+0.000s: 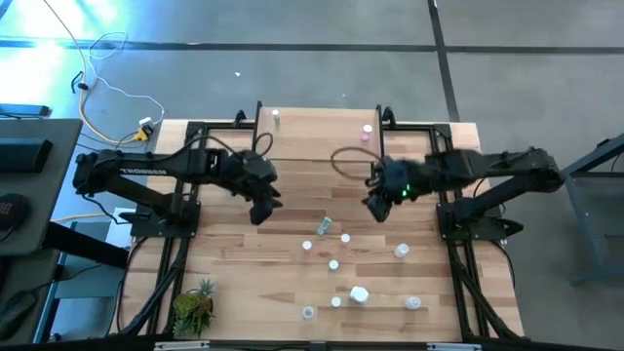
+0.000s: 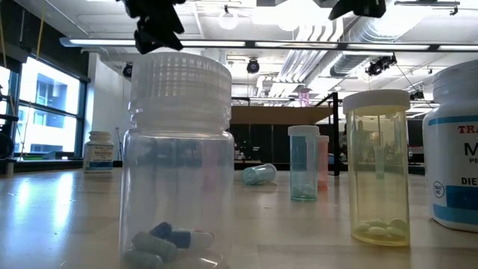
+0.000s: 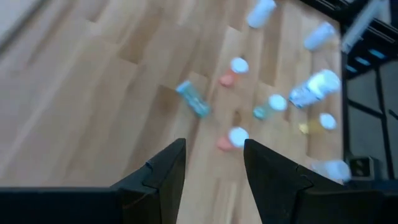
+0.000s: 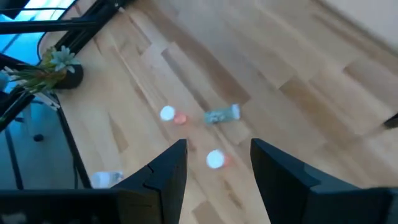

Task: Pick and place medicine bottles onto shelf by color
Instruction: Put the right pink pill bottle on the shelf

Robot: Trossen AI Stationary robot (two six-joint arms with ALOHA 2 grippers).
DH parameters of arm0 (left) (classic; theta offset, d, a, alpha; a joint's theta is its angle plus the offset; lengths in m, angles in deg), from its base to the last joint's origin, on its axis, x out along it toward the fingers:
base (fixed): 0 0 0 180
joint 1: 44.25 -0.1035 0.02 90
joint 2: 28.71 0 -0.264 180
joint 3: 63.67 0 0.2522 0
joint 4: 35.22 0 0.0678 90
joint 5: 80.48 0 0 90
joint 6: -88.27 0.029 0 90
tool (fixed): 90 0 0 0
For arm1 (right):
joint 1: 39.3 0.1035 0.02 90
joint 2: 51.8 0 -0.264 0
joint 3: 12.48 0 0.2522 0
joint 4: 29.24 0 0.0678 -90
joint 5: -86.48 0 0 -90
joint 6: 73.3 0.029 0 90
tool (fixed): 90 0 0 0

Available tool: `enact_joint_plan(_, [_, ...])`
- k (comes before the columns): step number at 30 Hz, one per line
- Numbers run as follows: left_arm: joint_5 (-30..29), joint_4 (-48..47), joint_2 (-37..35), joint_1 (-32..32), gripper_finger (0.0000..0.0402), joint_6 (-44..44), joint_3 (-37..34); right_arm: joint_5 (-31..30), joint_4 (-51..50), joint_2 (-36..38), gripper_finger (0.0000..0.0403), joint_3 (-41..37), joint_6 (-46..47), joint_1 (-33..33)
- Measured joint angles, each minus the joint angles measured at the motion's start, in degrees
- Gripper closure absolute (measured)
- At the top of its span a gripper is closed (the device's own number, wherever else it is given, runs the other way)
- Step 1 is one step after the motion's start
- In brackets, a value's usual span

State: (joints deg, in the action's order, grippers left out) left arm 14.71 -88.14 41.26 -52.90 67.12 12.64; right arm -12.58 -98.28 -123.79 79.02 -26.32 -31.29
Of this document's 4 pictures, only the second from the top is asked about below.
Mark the dark partition panels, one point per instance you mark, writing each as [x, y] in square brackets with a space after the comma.
[276, 143]

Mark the black table edge bracket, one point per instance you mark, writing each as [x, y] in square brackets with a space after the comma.
[56, 164]

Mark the silver ventilation duct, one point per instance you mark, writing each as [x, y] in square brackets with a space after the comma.
[358, 56]

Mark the clear bottle white cap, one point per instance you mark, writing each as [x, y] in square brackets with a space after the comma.
[179, 168]

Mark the white bottle blue label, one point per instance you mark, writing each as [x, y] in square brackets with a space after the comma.
[453, 157]
[98, 153]

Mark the large window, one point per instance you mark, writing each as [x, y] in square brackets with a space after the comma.
[48, 112]

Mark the thin light stand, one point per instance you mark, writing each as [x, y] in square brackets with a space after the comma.
[119, 143]

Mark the round white ceiling lamp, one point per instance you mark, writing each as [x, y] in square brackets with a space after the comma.
[228, 19]

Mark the yellow vial white cap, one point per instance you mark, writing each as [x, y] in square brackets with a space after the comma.
[377, 168]

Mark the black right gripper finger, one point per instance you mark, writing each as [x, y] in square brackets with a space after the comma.
[341, 10]

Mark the wooden shelf black metal legs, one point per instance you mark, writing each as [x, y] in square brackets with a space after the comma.
[280, 115]

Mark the long LED light bar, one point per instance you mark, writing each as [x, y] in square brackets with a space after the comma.
[209, 43]

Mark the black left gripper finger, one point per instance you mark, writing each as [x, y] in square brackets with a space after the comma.
[164, 18]
[157, 43]

